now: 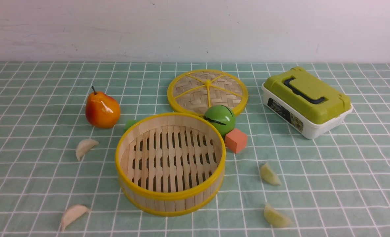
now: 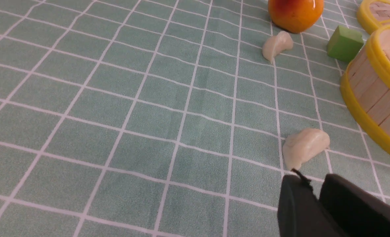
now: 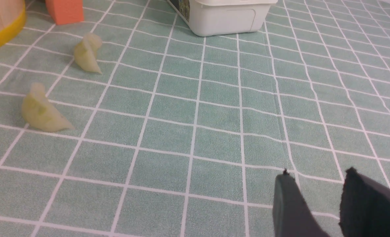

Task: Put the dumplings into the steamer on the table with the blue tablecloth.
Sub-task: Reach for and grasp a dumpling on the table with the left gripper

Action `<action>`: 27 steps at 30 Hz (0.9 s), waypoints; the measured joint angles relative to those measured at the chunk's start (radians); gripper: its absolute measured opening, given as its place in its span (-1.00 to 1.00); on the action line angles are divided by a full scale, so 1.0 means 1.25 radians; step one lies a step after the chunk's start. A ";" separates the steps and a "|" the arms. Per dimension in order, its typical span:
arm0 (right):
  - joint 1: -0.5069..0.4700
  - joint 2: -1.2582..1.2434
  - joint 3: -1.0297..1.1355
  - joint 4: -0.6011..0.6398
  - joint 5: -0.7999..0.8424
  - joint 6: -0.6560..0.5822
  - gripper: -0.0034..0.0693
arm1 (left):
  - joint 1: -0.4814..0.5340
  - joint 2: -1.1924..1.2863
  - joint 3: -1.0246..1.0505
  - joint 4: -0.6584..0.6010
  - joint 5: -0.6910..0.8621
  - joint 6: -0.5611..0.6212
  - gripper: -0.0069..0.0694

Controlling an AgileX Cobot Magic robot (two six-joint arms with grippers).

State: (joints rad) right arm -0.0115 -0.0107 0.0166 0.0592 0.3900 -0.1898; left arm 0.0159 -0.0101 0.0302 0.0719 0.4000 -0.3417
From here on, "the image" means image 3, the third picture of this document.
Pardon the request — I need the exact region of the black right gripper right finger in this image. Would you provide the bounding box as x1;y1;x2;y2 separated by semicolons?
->
339;168;390;237

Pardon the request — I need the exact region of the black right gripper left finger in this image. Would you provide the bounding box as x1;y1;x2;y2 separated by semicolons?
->
273;170;329;237

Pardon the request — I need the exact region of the pale green dumpling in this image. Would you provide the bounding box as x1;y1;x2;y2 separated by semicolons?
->
21;82;75;132
73;32;103;74

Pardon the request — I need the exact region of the bamboo steamer tray yellow rim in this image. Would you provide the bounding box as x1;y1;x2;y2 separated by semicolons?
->
0;0;27;47

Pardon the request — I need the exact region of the green checkered tablecloth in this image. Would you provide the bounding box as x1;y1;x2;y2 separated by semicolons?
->
0;0;390;237

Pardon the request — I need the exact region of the white box green lid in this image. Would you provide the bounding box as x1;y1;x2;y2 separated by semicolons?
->
167;0;278;37

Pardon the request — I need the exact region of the orange foam cube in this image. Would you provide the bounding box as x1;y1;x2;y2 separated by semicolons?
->
45;0;85;25

